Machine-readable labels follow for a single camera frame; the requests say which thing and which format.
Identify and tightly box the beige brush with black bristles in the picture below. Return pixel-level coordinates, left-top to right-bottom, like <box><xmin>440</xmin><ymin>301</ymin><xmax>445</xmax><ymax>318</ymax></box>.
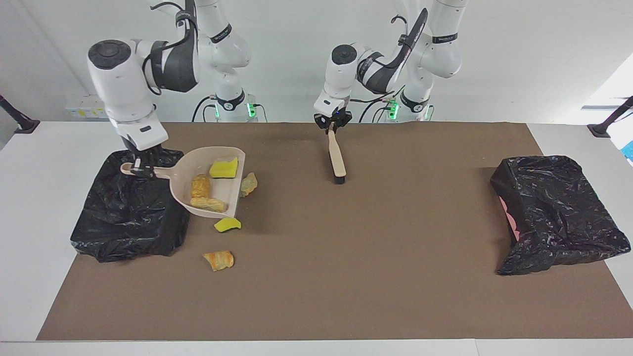
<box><xmin>327</xmin><ymin>128</ymin><xmax>347</xmax><ymax>185</ymax></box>

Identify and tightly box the brown oval bread roll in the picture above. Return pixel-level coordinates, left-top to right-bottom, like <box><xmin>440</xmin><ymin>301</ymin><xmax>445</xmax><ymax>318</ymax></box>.
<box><xmin>191</xmin><ymin>174</ymin><xmax>211</xmax><ymax>199</ymax></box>

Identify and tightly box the pale crumbly bread chunk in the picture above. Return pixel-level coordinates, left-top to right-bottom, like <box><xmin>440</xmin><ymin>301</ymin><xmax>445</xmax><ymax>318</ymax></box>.
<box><xmin>190</xmin><ymin>196</ymin><xmax>228</xmax><ymax>214</ymax></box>

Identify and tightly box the notched yellow sponge piece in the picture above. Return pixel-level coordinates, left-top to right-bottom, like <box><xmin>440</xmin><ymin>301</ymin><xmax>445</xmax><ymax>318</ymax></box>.
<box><xmin>209</xmin><ymin>157</ymin><xmax>239</xmax><ymax>179</ymax></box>

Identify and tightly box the beige plastic dustpan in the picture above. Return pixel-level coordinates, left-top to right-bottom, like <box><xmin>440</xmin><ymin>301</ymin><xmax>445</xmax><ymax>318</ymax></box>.
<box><xmin>120</xmin><ymin>146</ymin><xmax>246</xmax><ymax>219</ymax></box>

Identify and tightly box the pale greenish pastry chunk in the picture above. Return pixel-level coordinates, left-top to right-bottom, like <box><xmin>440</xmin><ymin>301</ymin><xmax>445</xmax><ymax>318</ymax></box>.
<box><xmin>240</xmin><ymin>172</ymin><xmax>258</xmax><ymax>198</ymax></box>

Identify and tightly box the orange striped croissant piece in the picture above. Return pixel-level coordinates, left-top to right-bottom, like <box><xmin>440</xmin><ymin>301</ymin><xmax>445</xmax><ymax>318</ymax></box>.
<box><xmin>203</xmin><ymin>250</ymin><xmax>235</xmax><ymax>272</ymax></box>

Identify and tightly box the black bag lined trash bin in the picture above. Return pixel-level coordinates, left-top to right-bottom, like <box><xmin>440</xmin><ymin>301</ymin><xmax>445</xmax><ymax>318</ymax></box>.
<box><xmin>70</xmin><ymin>148</ymin><xmax>192</xmax><ymax>263</ymax></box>
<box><xmin>490</xmin><ymin>155</ymin><xmax>632</xmax><ymax>276</ymax></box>

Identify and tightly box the brown paper table mat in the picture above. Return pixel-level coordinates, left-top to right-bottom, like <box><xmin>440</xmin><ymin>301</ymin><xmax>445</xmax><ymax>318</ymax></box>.
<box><xmin>36</xmin><ymin>122</ymin><xmax>633</xmax><ymax>341</ymax></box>

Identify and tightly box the pink scalloped liner edge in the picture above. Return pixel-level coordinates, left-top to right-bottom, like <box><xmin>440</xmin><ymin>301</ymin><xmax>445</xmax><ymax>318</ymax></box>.
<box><xmin>499</xmin><ymin>197</ymin><xmax>519</xmax><ymax>242</ymax></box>

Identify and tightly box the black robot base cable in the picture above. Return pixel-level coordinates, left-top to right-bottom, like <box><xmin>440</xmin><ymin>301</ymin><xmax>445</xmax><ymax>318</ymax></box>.
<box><xmin>191</xmin><ymin>95</ymin><xmax>219</xmax><ymax>123</ymax></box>
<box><xmin>359</xmin><ymin>96</ymin><xmax>396</xmax><ymax>123</ymax></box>

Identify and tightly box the white wall socket box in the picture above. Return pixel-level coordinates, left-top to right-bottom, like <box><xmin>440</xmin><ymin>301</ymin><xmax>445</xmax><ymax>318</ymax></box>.
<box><xmin>64</xmin><ymin>94</ymin><xmax>118</xmax><ymax>120</ymax></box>

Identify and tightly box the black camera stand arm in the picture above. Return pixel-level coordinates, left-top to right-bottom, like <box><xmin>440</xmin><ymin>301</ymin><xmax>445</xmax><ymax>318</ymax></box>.
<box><xmin>587</xmin><ymin>96</ymin><xmax>633</xmax><ymax>138</ymax></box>
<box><xmin>0</xmin><ymin>94</ymin><xmax>41</xmax><ymax>134</ymax></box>

